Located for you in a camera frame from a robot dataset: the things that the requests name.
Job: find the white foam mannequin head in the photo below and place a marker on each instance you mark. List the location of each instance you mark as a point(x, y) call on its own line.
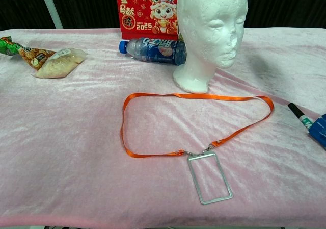
point(208, 35)

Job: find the blue drink bottle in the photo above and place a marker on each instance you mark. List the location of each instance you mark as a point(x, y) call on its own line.
point(152, 51)

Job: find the pink velvet tablecloth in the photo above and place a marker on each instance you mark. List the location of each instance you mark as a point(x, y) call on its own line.
point(76, 137)

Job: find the red desk calendar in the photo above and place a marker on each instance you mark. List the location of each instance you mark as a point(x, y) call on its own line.
point(142, 9)

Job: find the clear bag of pale snack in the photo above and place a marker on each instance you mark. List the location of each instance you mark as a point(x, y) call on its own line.
point(58, 65)

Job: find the black curtain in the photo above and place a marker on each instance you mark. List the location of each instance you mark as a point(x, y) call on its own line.
point(89, 4)

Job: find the black marker pen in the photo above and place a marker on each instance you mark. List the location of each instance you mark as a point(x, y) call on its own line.
point(296, 111)

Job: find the green orange snack bag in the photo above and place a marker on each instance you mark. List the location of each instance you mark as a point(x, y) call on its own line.
point(33, 55)

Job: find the blue cookie box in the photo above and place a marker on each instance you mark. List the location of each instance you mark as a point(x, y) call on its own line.
point(319, 132)

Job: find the white frame post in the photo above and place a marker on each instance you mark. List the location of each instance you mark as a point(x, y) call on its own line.
point(51, 9)

